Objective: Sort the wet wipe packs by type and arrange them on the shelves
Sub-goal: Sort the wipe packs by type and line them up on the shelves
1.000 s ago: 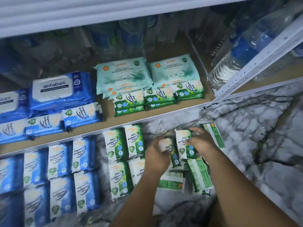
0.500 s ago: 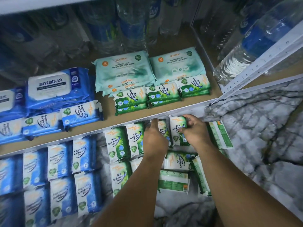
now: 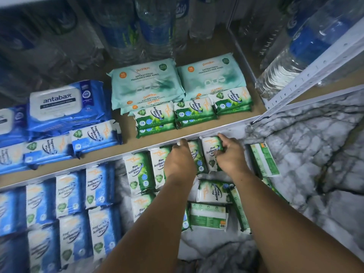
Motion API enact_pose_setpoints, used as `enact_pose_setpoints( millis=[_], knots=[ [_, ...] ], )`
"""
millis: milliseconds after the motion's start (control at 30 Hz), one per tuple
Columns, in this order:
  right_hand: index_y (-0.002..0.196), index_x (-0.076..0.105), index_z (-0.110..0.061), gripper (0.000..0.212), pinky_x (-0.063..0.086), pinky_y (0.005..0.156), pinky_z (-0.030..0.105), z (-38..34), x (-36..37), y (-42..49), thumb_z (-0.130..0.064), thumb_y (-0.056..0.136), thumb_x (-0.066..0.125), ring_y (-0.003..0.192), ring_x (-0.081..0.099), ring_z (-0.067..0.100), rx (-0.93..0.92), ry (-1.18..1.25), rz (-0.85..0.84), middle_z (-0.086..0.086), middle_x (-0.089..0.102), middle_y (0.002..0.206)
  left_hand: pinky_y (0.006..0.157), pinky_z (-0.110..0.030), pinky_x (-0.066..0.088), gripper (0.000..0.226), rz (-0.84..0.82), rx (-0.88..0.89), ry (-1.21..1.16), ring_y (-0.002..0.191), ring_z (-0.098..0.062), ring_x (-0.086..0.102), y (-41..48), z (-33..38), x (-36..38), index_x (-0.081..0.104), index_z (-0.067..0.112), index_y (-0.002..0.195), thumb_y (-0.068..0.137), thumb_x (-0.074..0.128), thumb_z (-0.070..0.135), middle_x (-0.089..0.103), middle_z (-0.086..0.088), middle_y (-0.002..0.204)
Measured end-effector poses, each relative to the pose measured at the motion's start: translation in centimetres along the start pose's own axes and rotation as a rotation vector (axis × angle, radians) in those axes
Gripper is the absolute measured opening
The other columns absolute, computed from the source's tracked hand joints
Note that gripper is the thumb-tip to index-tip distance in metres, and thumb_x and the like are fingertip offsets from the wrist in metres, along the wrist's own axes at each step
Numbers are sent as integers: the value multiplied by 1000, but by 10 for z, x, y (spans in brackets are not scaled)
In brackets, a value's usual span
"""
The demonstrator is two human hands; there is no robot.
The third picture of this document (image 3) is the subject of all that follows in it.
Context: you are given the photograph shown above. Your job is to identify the person's right hand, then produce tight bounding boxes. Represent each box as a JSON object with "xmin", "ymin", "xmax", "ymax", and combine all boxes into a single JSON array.
[{"xmin": 215, "ymin": 133, "xmax": 252, "ymax": 179}]

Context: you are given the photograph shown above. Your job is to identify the person's left hand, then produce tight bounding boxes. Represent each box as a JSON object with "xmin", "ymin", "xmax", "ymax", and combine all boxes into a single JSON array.
[{"xmin": 163, "ymin": 139, "xmax": 198, "ymax": 185}]

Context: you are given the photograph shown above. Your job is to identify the pile of wipes packets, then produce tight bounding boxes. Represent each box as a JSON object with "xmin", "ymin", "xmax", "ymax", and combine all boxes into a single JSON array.
[{"xmin": 196, "ymin": 178, "xmax": 288, "ymax": 234}]

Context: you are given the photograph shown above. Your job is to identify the Antabax blue pack stack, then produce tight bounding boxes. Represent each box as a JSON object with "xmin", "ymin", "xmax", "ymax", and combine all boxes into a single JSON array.
[
  {"xmin": 27, "ymin": 81, "xmax": 111, "ymax": 126},
  {"xmin": 0, "ymin": 105, "xmax": 30, "ymax": 148},
  {"xmin": 28, "ymin": 119, "xmax": 111, "ymax": 137}
]

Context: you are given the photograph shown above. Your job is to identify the group of blue wipe packets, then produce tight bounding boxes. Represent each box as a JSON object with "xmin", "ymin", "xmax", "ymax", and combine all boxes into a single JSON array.
[{"xmin": 0, "ymin": 162, "xmax": 123, "ymax": 273}]

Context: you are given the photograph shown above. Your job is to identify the grey metal shelf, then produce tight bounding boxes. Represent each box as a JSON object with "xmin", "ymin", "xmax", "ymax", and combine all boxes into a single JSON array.
[{"xmin": 0, "ymin": 0, "xmax": 364, "ymax": 191}]

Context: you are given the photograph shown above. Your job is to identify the person's left forearm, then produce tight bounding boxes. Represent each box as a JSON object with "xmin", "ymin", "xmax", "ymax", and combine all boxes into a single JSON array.
[{"xmin": 98, "ymin": 176, "xmax": 197, "ymax": 273}]

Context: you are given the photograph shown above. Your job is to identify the person's right forearm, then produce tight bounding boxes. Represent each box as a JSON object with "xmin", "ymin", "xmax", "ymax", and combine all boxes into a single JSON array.
[{"xmin": 230, "ymin": 170, "xmax": 364, "ymax": 273}]

